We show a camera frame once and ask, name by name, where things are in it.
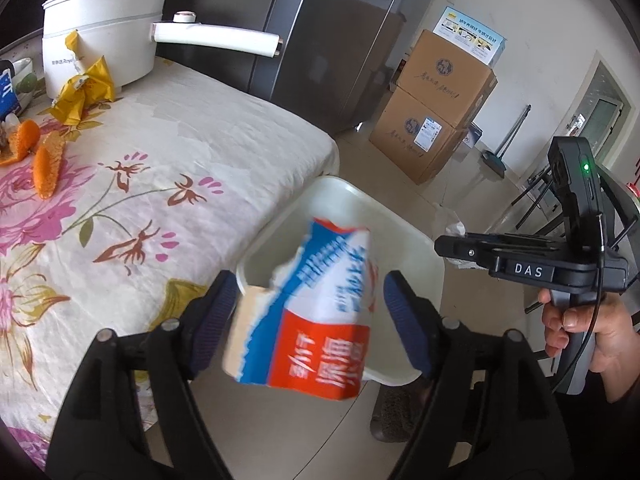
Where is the red blue torn carton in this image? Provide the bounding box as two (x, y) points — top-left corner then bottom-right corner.
(222, 218), (378, 401)

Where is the long orange peel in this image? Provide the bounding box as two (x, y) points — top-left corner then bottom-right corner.
(32, 131), (65, 200)

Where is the curled orange peel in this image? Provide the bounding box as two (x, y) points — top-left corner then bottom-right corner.
(0, 119), (40, 167)

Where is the yellow snack wrapper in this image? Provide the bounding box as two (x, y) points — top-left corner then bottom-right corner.
(50, 56), (116, 126)

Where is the white plastic trash bin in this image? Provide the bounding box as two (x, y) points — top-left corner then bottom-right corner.
(235, 176), (445, 387)

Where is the right hand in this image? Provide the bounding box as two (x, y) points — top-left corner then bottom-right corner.
(538, 288), (639, 402)

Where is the broom with dustpan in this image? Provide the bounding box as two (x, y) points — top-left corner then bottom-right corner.
(480, 104), (532, 179)

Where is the lower cardboard box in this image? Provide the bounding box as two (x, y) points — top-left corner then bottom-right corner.
(370, 88), (468, 184)

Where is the cardboard box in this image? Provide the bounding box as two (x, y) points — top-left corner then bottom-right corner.
(397, 30), (498, 128)
(370, 88), (468, 184)

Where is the floral tablecloth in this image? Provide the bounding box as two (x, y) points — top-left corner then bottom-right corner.
(1, 58), (340, 465)

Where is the upper cardboard box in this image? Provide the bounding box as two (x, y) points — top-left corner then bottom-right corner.
(397, 30), (498, 128)

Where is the blue white flat box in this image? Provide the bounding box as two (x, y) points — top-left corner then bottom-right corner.
(433, 6), (506, 68)

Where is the grey refrigerator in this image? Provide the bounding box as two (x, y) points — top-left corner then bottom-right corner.
(158, 0), (432, 134)

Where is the white electric pot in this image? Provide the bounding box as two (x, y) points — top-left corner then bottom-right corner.
(42, 0), (282, 99)

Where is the white bowl green handle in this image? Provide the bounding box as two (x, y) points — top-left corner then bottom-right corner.
(12, 58), (38, 96)

